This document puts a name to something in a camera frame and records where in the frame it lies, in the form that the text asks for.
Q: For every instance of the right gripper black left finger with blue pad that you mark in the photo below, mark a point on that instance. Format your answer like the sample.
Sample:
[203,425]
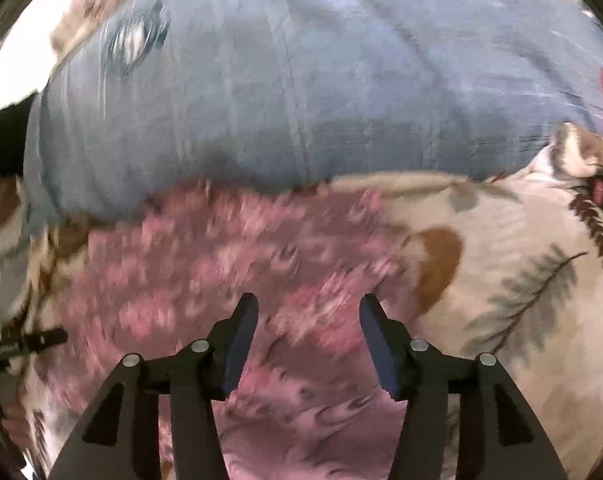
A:
[116,436]

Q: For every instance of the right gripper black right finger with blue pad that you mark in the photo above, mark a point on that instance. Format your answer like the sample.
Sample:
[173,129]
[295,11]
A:
[500,436]

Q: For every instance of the blue plaid pillow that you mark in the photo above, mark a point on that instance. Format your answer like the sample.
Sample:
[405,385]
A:
[279,93]

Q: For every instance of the person's left hand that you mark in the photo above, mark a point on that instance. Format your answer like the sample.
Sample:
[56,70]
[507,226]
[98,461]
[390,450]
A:
[16,425]

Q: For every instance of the pink floral small garment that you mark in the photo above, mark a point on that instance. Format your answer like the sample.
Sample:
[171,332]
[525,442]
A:
[308,405]

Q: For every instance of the beige leaf pattern blanket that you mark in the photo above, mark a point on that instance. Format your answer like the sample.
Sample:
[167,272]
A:
[511,266]

